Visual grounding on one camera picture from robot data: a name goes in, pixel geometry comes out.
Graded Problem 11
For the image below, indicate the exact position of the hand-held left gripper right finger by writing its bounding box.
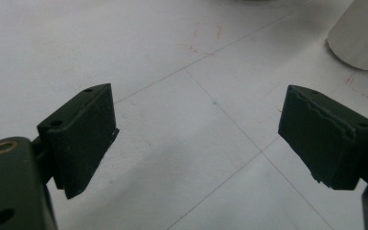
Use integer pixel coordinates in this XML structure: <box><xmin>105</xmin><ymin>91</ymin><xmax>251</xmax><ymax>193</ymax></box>
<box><xmin>278</xmin><ymin>84</ymin><xmax>368</xmax><ymax>191</ymax></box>

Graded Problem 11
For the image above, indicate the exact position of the white cylindrical object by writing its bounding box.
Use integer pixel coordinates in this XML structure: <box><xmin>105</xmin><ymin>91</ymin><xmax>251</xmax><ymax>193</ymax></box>
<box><xmin>326</xmin><ymin>0</ymin><xmax>368</xmax><ymax>72</ymax></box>

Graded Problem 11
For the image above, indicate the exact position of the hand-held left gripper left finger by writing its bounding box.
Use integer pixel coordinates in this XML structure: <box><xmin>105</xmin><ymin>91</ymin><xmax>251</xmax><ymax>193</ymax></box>
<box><xmin>36</xmin><ymin>82</ymin><xmax>120</xmax><ymax>200</ymax></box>

